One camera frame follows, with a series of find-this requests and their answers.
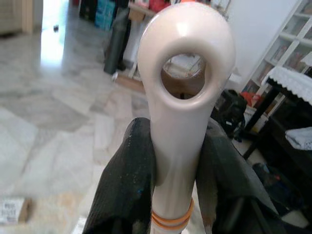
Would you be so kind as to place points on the red bag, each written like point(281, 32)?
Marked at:
point(249, 98)

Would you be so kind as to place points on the brown wooden board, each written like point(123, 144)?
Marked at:
point(129, 81)

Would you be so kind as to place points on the labelled cardboard box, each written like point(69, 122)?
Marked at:
point(12, 210)

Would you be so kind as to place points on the red box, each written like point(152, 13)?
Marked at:
point(157, 3)

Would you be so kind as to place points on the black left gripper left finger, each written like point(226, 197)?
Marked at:
point(122, 185)

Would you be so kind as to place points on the small black object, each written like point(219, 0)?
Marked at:
point(56, 28)

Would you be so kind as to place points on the orange rubber band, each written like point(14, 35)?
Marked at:
point(157, 222)
point(156, 215)

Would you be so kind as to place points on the white bookshelf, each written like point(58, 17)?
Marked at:
point(290, 36)

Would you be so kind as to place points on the light wood cabinet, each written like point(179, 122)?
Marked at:
point(14, 17)

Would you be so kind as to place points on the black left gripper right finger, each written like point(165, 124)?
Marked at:
point(224, 185)

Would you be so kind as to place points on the blue box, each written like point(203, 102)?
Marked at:
point(104, 14)

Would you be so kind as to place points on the dark blue bag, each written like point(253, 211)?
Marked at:
point(275, 184)

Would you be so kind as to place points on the black table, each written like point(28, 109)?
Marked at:
point(268, 102)

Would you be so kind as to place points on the white folded cloth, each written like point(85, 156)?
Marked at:
point(301, 139)

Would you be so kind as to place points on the white lace tablecloth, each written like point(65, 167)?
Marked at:
point(290, 78)

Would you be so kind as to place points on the black backpack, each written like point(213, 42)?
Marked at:
point(232, 107)

